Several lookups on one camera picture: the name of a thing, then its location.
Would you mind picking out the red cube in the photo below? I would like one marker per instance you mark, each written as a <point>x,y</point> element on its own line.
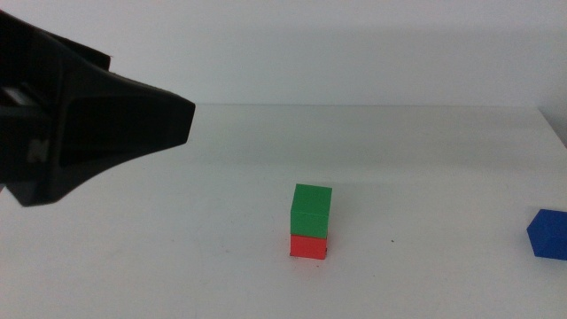
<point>308,246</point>

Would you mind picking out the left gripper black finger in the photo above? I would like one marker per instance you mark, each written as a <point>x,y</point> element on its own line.
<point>128,119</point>

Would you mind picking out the green cube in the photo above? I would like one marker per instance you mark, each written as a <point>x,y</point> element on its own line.
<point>311,210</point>

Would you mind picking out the blue cube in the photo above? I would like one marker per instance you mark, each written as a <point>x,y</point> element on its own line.
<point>549,235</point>

